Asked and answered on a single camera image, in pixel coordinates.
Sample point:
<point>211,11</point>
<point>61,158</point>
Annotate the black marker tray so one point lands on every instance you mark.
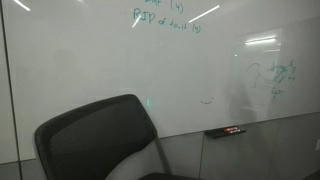
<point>209,133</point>

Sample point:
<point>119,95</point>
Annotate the black mesh office chair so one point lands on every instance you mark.
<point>100,140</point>

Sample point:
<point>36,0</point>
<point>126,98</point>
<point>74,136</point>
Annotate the red labelled marker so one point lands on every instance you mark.
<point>230,129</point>

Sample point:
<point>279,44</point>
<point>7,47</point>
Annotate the white wall whiteboard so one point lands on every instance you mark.
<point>100,60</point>

